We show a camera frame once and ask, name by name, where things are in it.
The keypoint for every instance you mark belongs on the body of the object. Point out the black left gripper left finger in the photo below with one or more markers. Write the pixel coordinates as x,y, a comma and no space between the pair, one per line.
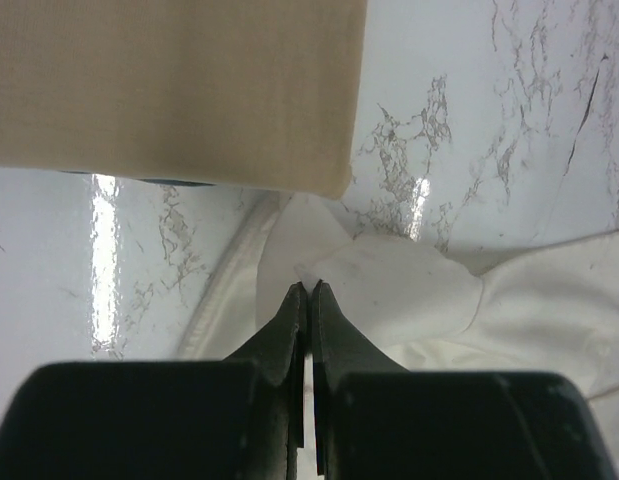
237,418

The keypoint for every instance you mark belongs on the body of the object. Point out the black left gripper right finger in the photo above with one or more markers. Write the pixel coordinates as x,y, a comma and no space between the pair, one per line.
375,419

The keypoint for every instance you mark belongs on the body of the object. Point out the cream white t shirt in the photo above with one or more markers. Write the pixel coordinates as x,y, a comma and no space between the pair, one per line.
554,308

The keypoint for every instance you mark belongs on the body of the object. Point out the folded blue grey t shirt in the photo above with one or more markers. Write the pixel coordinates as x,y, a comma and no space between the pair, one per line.
164,182

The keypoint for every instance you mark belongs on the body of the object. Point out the folded tan t shirt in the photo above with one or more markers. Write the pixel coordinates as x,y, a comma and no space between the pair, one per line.
253,93

